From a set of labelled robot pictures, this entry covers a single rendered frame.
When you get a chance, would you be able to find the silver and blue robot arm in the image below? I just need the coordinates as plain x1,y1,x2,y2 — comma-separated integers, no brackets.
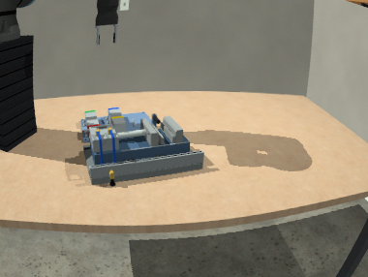
0,0,35,43

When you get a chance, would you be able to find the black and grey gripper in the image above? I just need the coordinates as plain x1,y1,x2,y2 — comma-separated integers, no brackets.
95,0,119,45

